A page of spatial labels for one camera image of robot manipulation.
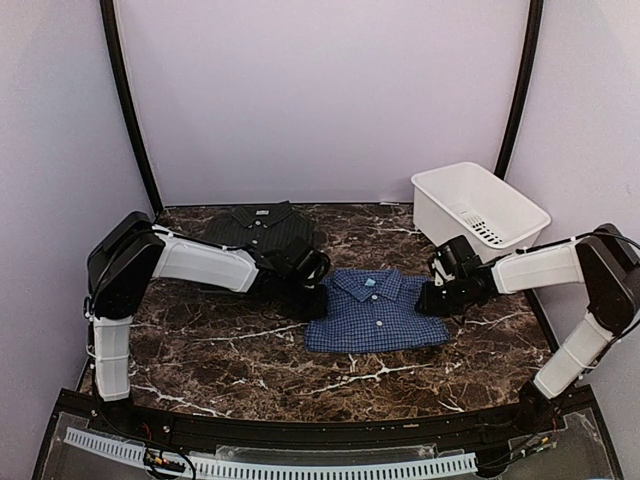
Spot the black right frame post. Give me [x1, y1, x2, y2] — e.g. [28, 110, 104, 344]
[493, 0, 544, 180]

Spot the blue checked long sleeve shirt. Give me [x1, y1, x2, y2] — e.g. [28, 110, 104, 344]
[304, 269, 451, 354]

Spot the black frame post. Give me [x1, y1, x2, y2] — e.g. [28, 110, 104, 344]
[99, 0, 164, 215]
[493, 0, 544, 180]

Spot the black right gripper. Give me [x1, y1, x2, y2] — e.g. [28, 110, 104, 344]
[415, 275, 470, 318]

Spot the white plastic basket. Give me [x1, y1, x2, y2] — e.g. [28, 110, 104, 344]
[411, 162, 551, 262]

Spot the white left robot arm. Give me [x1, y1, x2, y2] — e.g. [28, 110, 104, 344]
[83, 211, 331, 436]

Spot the black left frame post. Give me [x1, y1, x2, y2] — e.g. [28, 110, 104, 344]
[99, 0, 164, 215]

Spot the black front table rail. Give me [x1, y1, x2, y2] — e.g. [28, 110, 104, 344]
[46, 387, 601, 453]

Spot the black striped shirt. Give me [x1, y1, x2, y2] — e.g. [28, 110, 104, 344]
[204, 201, 315, 252]

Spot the white slotted cable duct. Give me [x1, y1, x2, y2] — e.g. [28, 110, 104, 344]
[64, 427, 477, 479]

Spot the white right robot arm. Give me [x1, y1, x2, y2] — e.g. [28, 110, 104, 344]
[415, 223, 639, 434]

